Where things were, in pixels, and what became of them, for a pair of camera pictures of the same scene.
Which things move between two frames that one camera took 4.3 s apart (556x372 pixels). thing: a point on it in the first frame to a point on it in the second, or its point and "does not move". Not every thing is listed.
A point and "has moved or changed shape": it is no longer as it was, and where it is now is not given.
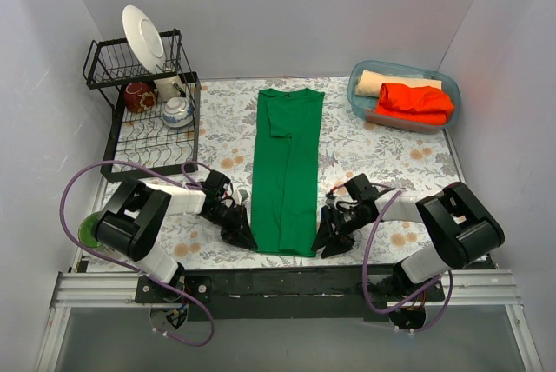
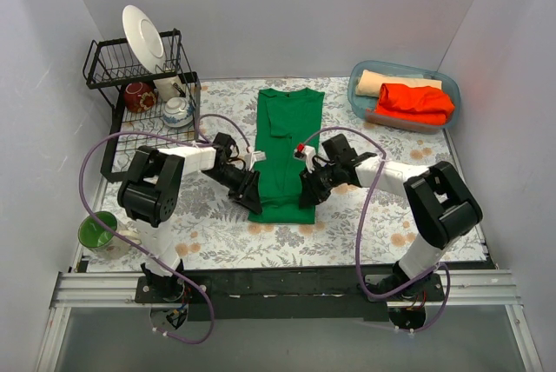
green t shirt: x=286 y=181 has moved or changed shape
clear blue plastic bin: x=403 y=98 does not move
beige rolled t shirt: x=369 y=82 does not move
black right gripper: x=332 y=226 to x=314 y=183
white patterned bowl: x=177 y=112 does not move
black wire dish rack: x=154 y=126 does not move
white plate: x=144 y=38 does not move
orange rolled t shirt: x=416 y=103 does not move
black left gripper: x=236 y=227 to x=243 y=185
